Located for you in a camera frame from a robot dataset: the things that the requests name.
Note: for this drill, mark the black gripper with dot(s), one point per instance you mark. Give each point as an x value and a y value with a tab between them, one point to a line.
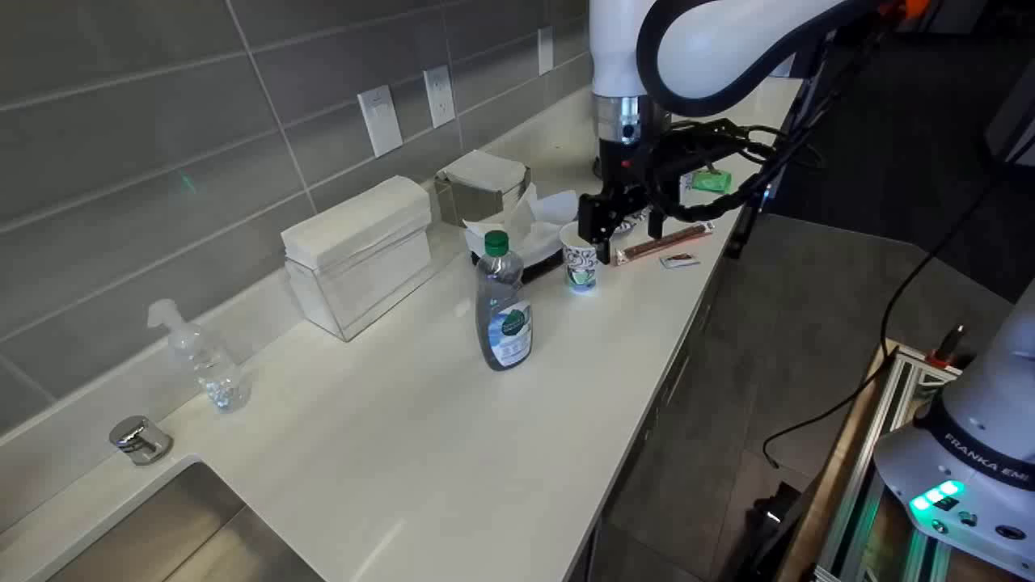
628	174

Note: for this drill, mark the patterned paper cup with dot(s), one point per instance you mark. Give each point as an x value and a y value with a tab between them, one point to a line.
582	276

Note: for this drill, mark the brown stick packet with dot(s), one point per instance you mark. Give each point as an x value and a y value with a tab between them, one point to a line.
665	245

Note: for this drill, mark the small brown wrapper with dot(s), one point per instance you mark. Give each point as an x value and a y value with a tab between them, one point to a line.
680	259

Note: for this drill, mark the green snack packet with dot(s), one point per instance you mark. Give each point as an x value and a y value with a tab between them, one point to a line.
713	181

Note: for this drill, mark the metal napkin holder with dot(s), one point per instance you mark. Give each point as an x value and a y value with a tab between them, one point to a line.
473	188

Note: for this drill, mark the dish soap bottle green cap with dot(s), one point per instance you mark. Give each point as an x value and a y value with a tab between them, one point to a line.
506	323

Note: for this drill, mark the black floor object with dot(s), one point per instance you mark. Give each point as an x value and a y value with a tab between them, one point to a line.
771	518

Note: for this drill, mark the wooden board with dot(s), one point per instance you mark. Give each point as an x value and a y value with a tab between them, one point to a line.
835	487

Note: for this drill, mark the clear plastic water bottle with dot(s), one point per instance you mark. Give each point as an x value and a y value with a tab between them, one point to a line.
216	377

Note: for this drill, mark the metal sink deck cap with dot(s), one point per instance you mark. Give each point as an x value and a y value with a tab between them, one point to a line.
141	440

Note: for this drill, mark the steel sink basin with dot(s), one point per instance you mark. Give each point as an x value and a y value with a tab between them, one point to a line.
174	534

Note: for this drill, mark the white wall outlet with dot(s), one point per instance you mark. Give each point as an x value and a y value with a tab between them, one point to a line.
438	99
381	120
546	49

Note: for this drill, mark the aluminium robot stand frame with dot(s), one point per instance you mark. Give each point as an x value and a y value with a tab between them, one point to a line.
899	393

